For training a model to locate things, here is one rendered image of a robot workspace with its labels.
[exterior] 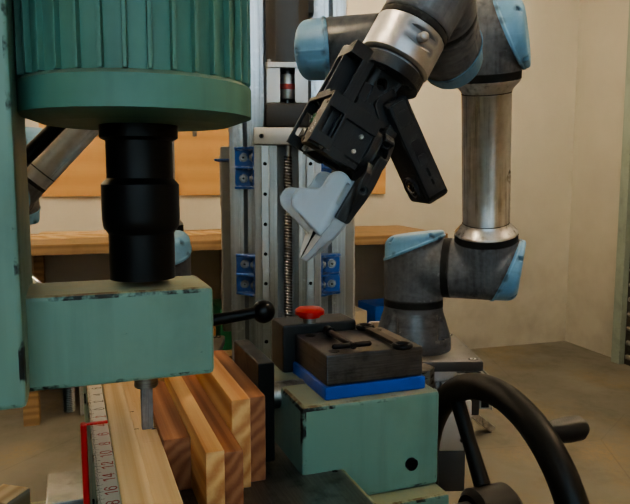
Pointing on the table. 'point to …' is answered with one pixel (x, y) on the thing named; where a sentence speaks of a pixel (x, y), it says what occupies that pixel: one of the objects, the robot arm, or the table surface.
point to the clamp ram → (251, 365)
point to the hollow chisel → (146, 409)
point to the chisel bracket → (118, 332)
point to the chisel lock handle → (262, 312)
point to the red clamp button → (309, 312)
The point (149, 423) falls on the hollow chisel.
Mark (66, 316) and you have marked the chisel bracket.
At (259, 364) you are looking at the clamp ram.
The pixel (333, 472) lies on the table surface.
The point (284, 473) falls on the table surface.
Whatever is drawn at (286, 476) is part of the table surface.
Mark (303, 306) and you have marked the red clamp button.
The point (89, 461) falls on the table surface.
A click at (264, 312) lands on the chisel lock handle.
